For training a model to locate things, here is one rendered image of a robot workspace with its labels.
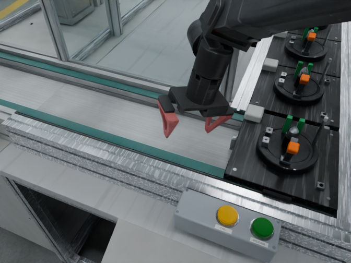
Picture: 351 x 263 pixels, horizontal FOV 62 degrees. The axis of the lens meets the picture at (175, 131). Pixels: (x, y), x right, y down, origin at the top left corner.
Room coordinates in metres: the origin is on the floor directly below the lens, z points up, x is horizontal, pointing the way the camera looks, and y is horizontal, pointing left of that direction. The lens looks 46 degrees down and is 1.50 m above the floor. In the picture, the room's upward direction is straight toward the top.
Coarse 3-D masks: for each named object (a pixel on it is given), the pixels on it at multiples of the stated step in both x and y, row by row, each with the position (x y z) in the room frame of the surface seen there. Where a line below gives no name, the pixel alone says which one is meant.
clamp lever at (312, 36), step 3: (309, 33) 0.85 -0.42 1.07; (312, 33) 0.85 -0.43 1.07; (315, 33) 0.85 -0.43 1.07; (309, 36) 0.84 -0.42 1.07; (312, 36) 0.84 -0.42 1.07; (309, 39) 0.84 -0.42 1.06; (312, 39) 0.84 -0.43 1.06; (309, 42) 0.85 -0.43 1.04; (306, 45) 0.86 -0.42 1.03; (309, 45) 0.85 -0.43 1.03; (306, 48) 0.86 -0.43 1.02; (309, 48) 0.86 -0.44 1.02; (306, 51) 0.86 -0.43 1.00
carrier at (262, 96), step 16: (272, 64) 0.80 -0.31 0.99; (272, 80) 0.74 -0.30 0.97; (288, 80) 0.72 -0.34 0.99; (320, 80) 0.70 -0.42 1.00; (336, 80) 0.75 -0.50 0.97; (256, 96) 0.67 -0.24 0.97; (272, 96) 0.67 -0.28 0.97; (288, 96) 0.64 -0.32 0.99; (304, 96) 0.64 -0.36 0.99; (320, 96) 0.64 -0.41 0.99; (336, 96) 0.67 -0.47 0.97; (272, 112) 0.60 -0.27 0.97; (288, 112) 0.60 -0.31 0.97; (304, 112) 0.60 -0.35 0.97; (320, 112) 0.60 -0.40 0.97; (336, 112) 0.60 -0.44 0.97; (336, 128) 0.54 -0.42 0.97
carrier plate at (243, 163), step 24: (264, 120) 0.57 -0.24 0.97; (240, 144) 0.48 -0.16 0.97; (336, 144) 0.48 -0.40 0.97; (240, 168) 0.41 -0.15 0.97; (264, 168) 0.41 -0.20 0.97; (312, 168) 0.41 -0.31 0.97; (336, 168) 0.41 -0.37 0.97; (288, 192) 0.34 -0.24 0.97; (312, 192) 0.34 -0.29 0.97; (336, 192) 0.34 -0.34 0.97
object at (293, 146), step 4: (292, 140) 0.40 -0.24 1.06; (296, 140) 0.40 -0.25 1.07; (288, 144) 0.39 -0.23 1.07; (292, 144) 0.39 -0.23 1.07; (296, 144) 0.39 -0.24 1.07; (288, 148) 0.38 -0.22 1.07; (292, 148) 0.38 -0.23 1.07; (296, 148) 0.38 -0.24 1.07; (288, 152) 0.38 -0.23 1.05; (292, 152) 0.38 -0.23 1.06; (296, 152) 0.37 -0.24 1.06; (284, 156) 0.40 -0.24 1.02; (288, 156) 0.39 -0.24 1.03; (284, 160) 0.40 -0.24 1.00; (288, 160) 0.40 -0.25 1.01
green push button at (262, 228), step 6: (258, 222) 0.27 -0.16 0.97; (264, 222) 0.27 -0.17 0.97; (270, 222) 0.27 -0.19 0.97; (252, 228) 0.26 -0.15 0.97; (258, 228) 0.26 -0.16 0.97; (264, 228) 0.26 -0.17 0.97; (270, 228) 0.26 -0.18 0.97; (258, 234) 0.25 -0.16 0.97; (264, 234) 0.25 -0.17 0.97; (270, 234) 0.25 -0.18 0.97
